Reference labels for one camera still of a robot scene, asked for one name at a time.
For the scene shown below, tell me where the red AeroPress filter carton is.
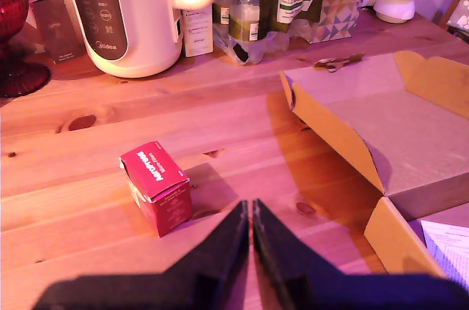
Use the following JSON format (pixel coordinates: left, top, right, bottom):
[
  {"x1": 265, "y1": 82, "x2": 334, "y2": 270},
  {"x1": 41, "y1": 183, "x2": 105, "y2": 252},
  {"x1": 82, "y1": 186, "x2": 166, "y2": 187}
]
[{"x1": 119, "y1": 140, "x2": 193, "y2": 238}]

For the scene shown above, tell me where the open cardboard mailer box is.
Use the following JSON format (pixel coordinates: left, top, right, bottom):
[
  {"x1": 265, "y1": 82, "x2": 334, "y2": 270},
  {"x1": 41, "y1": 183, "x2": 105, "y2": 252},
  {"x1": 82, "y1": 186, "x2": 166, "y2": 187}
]
[{"x1": 278, "y1": 50, "x2": 469, "y2": 286}]

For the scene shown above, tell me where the white tall printed carton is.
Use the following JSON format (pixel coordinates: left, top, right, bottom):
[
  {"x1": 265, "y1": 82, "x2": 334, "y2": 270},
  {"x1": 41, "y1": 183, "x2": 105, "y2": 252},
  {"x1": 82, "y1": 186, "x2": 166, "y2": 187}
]
[{"x1": 177, "y1": 0, "x2": 215, "y2": 59}]

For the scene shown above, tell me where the triangle-patterned box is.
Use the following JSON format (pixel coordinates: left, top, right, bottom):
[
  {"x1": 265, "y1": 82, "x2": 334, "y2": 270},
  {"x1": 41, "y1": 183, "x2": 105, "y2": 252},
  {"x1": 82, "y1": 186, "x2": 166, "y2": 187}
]
[{"x1": 310, "y1": 0, "x2": 370, "y2": 45}]

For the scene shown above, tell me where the dark brown small carton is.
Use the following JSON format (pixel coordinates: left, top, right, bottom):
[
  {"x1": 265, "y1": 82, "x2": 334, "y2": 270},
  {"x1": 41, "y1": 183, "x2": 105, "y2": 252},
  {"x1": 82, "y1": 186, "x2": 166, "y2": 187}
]
[{"x1": 29, "y1": 0, "x2": 86, "y2": 66}]

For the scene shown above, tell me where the white printed paper leaflet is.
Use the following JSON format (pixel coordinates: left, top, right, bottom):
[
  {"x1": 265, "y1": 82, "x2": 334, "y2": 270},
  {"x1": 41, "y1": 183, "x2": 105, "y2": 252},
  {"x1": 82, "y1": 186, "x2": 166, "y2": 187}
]
[{"x1": 420, "y1": 218, "x2": 469, "y2": 286}]

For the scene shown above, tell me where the clear crumpled plastic bag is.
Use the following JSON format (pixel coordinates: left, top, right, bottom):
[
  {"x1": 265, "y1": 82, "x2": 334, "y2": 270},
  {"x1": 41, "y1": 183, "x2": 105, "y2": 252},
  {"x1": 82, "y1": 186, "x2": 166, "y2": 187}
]
[{"x1": 213, "y1": 19, "x2": 313, "y2": 67}]

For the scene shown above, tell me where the white Midea electric kettle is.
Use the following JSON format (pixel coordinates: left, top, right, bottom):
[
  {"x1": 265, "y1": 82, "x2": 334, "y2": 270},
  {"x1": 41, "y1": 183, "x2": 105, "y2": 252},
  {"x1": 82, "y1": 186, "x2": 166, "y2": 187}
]
[{"x1": 62, "y1": 0, "x2": 221, "y2": 79}]

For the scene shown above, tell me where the clear glass bottle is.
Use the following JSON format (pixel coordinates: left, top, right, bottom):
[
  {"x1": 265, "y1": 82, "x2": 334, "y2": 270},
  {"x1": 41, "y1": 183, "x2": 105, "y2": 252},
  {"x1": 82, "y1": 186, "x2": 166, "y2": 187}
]
[{"x1": 228, "y1": 0, "x2": 262, "y2": 43}]

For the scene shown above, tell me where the red glass goblet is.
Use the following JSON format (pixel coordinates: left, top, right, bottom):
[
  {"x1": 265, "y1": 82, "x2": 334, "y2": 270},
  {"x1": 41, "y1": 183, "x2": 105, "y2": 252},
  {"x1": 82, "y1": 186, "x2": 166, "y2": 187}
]
[{"x1": 0, "y1": 0, "x2": 52, "y2": 99}]

